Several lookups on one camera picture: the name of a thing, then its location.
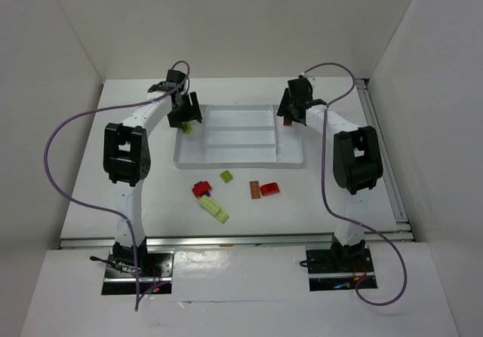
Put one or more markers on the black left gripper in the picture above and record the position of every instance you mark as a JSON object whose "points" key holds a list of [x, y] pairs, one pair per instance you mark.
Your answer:
{"points": [[185, 109]]}

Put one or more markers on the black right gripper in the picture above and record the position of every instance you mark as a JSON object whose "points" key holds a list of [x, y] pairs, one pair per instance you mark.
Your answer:
{"points": [[287, 105]]}

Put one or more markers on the lime green curved lego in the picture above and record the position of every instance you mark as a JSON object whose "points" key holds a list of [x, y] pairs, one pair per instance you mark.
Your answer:
{"points": [[186, 127]]}

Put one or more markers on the brown lego plate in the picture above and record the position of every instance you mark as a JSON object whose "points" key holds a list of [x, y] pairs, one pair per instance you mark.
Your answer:
{"points": [[255, 190]]}

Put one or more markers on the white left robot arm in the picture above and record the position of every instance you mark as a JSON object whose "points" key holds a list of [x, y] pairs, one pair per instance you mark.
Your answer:
{"points": [[127, 160]]}

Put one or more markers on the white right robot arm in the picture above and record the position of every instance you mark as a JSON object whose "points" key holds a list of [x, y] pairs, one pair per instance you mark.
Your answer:
{"points": [[356, 167]]}

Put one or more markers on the white compartment tray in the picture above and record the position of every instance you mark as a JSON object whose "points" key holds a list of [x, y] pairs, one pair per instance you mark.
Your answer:
{"points": [[239, 137]]}

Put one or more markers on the lime green square lego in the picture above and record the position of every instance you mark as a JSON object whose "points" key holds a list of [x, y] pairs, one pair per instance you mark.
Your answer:
{"points": [[226, 176]]}

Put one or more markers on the red lego on purple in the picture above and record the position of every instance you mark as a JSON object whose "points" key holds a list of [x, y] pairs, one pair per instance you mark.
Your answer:
{"points": [[200, 188]]}

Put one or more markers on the purple lego brick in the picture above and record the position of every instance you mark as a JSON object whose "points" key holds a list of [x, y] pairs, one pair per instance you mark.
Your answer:
{"points": [[203, 190]]}

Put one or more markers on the red curved lego brick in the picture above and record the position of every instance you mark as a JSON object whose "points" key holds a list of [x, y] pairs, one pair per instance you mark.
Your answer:
{"points": [[269, 189]]}

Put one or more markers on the pale green long lego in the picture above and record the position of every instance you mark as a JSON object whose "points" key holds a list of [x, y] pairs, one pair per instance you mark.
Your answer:
{"points": [[213, 208]]}

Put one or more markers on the aluminium rail right side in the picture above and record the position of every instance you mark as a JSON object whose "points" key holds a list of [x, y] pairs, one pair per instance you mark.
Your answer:
{"points": [[391, 185]]}

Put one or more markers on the aluminium rail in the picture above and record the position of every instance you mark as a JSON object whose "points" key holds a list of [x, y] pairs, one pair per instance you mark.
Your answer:
{"points": [[391, 185], [250, 240]]}

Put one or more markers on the aluminium rail front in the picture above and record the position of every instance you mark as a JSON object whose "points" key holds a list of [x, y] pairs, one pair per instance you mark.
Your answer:
{"points": [[250, 240]]}

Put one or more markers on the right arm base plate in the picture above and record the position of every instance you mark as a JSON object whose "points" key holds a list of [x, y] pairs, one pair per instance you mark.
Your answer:
{"points": [[325, 274]]}

